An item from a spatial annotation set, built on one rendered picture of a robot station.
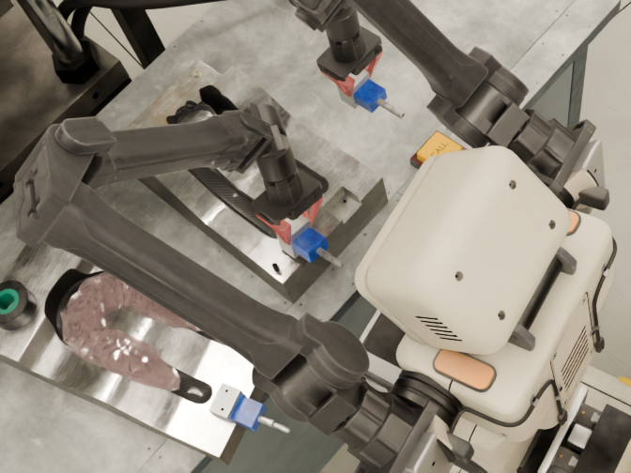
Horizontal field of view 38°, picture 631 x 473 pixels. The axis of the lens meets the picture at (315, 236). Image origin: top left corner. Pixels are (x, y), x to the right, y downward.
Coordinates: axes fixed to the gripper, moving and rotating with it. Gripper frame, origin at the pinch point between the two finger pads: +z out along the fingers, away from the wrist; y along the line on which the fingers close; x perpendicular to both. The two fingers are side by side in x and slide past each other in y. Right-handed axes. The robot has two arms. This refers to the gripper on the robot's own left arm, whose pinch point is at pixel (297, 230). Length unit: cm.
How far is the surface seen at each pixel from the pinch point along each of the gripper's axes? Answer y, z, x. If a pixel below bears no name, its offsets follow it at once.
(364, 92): -26.7, -6.7, -8.5
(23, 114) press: 11, 5, -77
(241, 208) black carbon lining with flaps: 0.8, 3.8, -15.2
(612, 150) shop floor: -111, 76, -10
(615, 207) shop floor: -97, 80, 1
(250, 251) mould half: 5.9, 5.0, -7.4
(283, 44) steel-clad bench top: -35, 2, -41
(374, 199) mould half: -16.4, 6.2, 1.0
